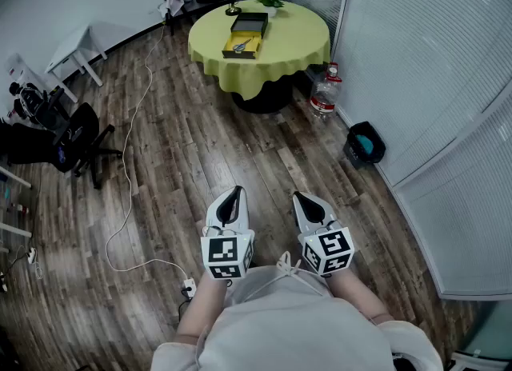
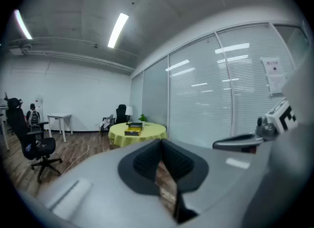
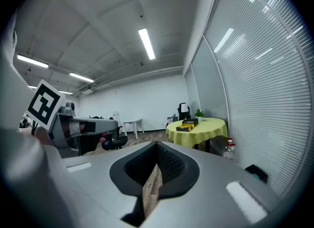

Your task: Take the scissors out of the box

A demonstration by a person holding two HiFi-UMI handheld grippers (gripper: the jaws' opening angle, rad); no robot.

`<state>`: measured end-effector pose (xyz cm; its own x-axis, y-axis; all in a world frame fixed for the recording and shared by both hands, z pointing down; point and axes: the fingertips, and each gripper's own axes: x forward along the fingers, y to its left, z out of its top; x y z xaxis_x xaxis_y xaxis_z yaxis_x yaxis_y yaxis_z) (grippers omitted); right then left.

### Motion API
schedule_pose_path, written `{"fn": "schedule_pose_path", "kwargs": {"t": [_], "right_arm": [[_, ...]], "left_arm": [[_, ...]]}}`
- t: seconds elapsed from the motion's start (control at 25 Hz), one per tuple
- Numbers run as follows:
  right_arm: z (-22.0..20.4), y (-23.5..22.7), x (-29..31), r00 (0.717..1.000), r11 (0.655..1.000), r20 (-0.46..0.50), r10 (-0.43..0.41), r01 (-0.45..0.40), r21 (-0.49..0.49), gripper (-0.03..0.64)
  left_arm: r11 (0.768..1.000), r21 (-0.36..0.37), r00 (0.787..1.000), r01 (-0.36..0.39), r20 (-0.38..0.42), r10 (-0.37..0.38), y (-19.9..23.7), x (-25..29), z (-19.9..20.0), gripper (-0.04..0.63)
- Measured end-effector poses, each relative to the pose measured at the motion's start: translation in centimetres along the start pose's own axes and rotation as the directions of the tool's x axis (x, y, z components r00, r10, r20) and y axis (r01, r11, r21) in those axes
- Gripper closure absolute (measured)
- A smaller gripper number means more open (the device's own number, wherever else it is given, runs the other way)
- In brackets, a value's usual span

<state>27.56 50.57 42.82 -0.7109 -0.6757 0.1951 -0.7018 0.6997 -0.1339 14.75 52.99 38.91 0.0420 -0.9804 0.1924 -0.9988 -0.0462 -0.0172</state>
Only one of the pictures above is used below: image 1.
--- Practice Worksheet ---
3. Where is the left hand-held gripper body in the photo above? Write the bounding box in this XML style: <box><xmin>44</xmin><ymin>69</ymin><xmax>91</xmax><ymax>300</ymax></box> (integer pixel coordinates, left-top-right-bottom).
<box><xmin>200</xmin><ymin>225</ymin><xmax>256</xmax><ymax>287</ymax></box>

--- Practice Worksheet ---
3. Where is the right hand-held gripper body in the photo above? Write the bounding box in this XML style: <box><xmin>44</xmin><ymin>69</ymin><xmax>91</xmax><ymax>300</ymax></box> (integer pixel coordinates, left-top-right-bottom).
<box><xmin>298</xmin><ymin>221</ymin><xmax>356</xmax><ymax>279</ymax></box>

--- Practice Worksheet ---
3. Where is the yellow box tray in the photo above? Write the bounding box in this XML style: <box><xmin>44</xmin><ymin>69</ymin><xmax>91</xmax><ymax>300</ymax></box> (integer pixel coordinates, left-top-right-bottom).
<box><xmin>222</xmin><ymin>12</ymin><xmax>270</xmax><ymax>60</ymax></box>

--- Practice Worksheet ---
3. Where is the person's right forearm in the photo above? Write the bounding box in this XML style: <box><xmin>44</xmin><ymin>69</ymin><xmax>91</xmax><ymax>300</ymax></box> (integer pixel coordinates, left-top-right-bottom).
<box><xmin>326</xmin><ymin>267</ymin><xmax>395</xmax><ymax>325</ymax></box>

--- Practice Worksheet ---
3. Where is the person's left forearm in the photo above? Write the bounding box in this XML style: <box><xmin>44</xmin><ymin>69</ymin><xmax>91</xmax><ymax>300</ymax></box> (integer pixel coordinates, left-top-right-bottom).
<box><xmin>174</xmin><ymin>271</ymin><xmax>230</xmax><ymax>346</ymax></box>

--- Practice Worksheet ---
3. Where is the black waste bin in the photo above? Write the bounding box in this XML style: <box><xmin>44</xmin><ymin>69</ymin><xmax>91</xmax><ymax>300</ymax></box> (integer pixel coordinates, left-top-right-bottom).
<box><xmin>342</xmin><ymin>121</ymin><xmax>387</xmax><ymax>170</ymax></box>

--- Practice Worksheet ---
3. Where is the person's white shirt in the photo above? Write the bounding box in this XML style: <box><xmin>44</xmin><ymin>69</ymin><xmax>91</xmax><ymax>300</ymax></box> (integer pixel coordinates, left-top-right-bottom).
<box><xmin>150</xmin><ymin>251</ymin><xmax>445</xmax><ymax>371</ymax></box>

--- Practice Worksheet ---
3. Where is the large clear water bottle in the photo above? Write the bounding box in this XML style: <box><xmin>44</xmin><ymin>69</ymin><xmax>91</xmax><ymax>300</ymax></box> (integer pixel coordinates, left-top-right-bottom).
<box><xmin>310</xmin><ymin>62</ymin><xmax>344</xmax><ymax>121</ymax></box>

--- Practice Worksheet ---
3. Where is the black table base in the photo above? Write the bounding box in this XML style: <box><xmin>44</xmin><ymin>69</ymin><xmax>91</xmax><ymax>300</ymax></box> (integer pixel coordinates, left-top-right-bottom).
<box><xmin>230</xmin><ymin>75</ymin><xmax>295</xmax><ymax>114</ymax></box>

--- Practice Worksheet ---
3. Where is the black office chair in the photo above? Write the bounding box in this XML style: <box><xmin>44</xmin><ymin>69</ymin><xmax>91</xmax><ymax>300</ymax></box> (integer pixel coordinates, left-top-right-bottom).
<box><xmin>51</xmin><ymin>101</ymin><xmax>123</xmax><ymax>190</ymax></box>

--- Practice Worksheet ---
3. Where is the yellow-green round tablecloth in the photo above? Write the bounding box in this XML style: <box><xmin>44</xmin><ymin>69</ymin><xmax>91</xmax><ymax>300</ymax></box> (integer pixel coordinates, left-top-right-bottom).
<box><xmin>187</xmin><ymin>0</ymin><xmax>332</xmax><ymax>102</ymax></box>

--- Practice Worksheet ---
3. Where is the white metal rack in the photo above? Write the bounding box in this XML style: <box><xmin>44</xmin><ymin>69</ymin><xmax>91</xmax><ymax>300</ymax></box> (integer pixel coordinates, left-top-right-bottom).
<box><xmin>447</xmin><ymin>351</ymin><xmax>481</xmax><ymax>371</ymax></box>

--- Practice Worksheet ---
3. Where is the dark chair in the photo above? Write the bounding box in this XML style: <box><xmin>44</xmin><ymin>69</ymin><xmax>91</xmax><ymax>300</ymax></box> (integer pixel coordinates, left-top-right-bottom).
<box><xmin>162</xmin><ymin>0</ymin><xmax>203</xmax><ymax>37</ymax></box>

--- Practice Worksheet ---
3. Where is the pale crumpled cloth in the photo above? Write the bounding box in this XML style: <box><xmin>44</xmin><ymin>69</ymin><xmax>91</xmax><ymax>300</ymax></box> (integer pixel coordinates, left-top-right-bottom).
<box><xmin>158</xmin><ymin>0</ymin><xmax>186</xmax><ymax>17</ymax></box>

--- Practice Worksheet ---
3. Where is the green potted plant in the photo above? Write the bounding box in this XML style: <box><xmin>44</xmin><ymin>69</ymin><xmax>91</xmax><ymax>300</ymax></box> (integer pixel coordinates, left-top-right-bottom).
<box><xmin>255</xmin><ymin>0</ymin><xmax>286</xmax><ymax>18</ymax></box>

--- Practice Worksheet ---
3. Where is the white desk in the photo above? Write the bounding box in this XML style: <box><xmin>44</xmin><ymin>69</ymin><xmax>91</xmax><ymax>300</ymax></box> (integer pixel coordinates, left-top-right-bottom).
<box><xmin>44</xmin><ymin>21</ymin><xmax>137</xmax><ymax>103</ymax></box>

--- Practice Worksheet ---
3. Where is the long white cable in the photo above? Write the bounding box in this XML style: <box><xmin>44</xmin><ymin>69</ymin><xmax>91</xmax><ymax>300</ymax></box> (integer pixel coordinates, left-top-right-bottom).
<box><xmin>105</xmin><ymin>21</ymin><xmax>189</xmax><ymax>282</ymax></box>

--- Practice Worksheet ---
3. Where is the white shelf frame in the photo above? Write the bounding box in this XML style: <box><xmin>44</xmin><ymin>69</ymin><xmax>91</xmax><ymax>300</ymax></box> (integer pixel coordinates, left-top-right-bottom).
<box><xmin>0</xmin><ymin>165</ymin><xmax>33</xmax><ymax>254</ymax></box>

